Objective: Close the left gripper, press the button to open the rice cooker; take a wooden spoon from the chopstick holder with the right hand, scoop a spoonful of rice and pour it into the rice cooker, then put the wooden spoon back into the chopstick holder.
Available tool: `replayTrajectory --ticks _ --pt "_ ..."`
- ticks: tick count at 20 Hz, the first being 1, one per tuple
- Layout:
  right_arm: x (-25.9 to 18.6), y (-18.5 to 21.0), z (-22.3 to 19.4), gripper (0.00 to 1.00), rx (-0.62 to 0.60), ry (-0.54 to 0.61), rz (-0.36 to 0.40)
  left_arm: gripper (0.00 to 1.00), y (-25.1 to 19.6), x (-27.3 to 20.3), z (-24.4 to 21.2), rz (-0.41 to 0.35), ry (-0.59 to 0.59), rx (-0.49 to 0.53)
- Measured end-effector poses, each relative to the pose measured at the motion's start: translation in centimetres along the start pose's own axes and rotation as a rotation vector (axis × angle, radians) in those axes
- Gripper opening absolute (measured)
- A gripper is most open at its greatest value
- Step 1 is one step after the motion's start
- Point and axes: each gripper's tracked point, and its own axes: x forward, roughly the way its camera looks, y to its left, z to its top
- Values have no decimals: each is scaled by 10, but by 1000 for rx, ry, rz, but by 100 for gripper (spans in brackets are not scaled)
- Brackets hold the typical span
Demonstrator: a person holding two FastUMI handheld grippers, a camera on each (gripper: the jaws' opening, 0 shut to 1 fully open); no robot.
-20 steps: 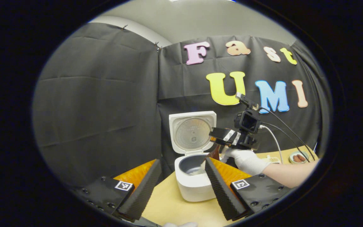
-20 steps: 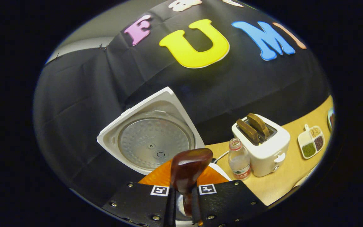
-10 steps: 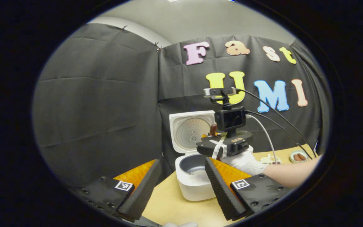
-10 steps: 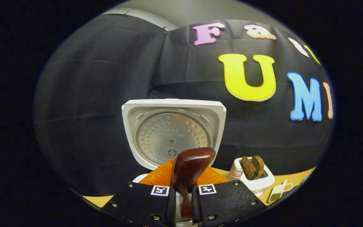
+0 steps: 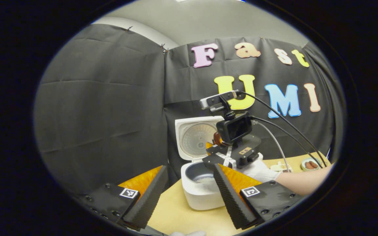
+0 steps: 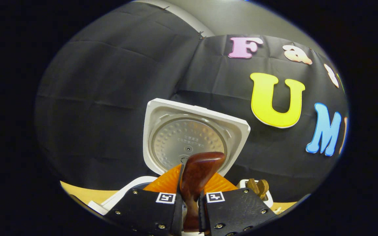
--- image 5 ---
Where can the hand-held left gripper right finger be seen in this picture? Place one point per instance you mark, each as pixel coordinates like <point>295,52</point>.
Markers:
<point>230,200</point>

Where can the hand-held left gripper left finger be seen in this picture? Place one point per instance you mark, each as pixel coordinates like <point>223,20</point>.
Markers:
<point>149,200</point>

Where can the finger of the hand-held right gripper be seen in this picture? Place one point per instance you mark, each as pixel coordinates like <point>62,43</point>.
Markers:
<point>217,150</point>
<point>213,160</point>

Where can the white rice cooker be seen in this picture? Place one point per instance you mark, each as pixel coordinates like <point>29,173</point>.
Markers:
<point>195,196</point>

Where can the white divided grain dish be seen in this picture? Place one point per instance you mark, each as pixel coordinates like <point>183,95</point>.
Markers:
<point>281,167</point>

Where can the pale green plate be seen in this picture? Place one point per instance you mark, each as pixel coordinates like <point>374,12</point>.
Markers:
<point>310,168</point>

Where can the black backdrop cloth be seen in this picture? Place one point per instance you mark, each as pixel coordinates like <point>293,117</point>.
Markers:
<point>94,114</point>

